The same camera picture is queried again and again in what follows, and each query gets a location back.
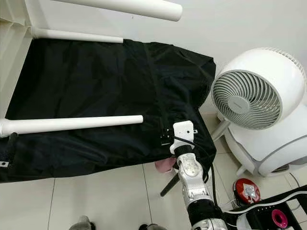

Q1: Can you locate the black table cloth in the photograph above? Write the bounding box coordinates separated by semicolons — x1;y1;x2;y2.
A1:
0;38;218;183

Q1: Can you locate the black storage case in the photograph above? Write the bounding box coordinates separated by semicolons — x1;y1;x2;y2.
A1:
227;184;307;230

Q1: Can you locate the white plastic table top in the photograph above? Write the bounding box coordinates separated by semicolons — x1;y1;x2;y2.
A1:
0;0;35;121

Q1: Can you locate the white round floor fan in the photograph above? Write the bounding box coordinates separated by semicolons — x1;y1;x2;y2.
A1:
211;46;307;177

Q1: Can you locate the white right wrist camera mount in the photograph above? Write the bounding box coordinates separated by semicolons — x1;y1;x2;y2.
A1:
170;120;195;155

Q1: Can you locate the red round device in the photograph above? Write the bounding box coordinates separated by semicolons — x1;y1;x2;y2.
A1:
234;178;261;206

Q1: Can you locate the pink plastic object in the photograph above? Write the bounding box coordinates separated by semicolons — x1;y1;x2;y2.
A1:
154;158;177;173

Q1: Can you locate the black table leg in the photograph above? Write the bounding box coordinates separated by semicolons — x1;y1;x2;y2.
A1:
160;173;181;197

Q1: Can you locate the pink round object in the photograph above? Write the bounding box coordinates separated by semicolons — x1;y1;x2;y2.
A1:
271;209;289;229

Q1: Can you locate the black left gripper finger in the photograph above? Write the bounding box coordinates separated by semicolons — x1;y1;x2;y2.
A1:
5;133;19;162

